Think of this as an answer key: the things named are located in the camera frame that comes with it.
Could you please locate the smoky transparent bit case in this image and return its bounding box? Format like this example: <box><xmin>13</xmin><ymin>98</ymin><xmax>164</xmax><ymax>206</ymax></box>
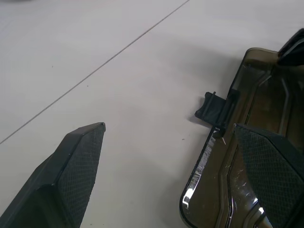
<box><xmin>179</xmin><ymin>47</ymin><xmax>304</xmax><ymax>228</ymax></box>

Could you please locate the black item on case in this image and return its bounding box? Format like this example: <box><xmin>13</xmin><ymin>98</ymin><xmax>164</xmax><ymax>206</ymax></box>
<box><xmin>276</xmin><ymin>28</ymin><xmax>304</xmax><ymax>67</ymax></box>

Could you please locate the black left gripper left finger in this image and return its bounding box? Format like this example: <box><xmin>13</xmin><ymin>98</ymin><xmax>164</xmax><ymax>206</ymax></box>
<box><xmin>0</xmin><ymin>122</ymin><xmax>106</xmax><ymax>228</ymax></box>

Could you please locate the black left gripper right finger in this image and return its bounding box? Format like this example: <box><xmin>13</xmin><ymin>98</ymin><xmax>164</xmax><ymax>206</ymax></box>
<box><xmin>233</xmin><ymin>123</ymin><xmax>304</xmax><ymax>228</ymax></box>

